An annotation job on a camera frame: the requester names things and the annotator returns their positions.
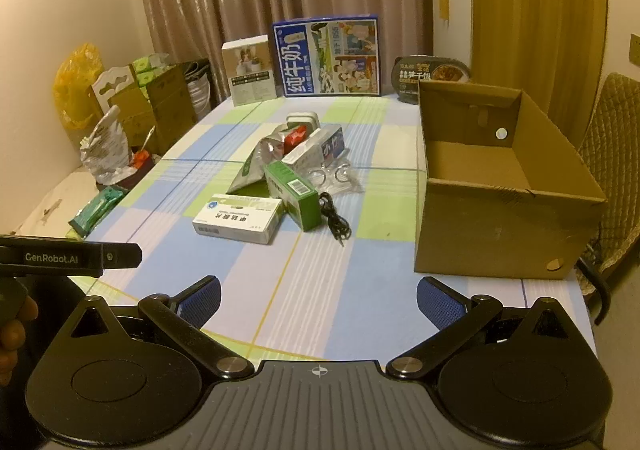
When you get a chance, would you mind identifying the striped shopping bag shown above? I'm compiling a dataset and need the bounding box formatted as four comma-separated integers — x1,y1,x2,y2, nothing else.
182,58,218,123

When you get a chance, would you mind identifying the blue milk carton case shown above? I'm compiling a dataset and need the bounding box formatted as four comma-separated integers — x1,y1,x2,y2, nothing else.
271,15,382,98

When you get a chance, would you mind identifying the green tissue pack bundle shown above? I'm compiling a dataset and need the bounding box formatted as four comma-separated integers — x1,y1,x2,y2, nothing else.
132,54,168,87

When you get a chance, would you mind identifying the checked tablecloth desktop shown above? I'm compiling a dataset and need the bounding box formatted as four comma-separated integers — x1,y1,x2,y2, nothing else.
70,93,598,366

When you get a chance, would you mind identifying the black instant rice bowl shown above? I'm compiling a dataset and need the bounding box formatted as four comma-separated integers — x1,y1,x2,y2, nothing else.
392,55,472,104

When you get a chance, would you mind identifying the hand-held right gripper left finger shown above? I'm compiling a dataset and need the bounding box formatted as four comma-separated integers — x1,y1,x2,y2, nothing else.
60,274,256,382

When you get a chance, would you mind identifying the blue and white box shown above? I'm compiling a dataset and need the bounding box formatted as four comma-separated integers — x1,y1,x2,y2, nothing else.
317,126,346,167

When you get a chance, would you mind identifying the white product box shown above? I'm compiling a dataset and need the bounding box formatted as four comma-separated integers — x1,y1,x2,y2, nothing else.
221,35,277,107

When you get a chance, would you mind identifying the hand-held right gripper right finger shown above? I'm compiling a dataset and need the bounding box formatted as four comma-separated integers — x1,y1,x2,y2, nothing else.
385,275,585,384

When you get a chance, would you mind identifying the red-handled tool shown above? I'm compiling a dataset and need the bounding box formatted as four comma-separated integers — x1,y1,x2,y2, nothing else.
131,126,157,170

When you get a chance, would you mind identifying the red snack packet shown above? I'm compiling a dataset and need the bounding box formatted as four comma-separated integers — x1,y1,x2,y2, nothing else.
284,126,307,156

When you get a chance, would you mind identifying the silver pouch with green trim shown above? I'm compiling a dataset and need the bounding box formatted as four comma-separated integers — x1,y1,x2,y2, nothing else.
226,127,301,196

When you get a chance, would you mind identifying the white medicine box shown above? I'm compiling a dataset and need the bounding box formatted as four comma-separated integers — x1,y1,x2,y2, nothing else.
192,193,283,245

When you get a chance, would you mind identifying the chair with quilted cover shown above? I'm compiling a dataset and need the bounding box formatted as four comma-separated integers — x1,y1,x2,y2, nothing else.
575,72,640,326

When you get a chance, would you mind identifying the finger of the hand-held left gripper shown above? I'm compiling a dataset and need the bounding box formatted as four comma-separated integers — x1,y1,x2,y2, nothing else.
0,234,143,269

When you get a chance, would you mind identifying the large brown carton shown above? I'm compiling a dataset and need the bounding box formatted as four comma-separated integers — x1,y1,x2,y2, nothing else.
132,63,198,153

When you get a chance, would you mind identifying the green box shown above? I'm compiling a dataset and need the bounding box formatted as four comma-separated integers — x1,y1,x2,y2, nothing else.
263,161,321,232

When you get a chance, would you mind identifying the plastic-wrapped metal wire rack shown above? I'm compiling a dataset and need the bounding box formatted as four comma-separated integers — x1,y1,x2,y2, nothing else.
307,161,363,196

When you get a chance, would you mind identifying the yellow plastic bag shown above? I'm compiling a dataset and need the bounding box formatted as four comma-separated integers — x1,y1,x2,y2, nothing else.
54,43,108,131

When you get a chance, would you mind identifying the person's left hand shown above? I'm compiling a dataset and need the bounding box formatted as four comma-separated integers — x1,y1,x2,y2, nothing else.
0,295,39,387

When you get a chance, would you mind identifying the white box with teal end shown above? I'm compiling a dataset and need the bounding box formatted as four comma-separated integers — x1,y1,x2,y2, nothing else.
281,137,326,172

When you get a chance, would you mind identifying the white power adapter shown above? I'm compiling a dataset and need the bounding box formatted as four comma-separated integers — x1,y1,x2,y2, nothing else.
286,111,321,136

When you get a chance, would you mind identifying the brown cardboard box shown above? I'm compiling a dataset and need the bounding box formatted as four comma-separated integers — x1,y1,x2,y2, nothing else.
414,80,608,280

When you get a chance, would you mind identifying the black cable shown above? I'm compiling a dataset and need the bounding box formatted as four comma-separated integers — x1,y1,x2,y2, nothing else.
317,191,352,247

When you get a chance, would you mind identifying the white crumpled plastic bag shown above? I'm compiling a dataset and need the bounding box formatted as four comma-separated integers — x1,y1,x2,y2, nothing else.
80,105,138,186

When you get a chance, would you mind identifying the teal packet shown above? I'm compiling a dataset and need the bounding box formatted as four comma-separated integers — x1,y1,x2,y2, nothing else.
67,184,128,237

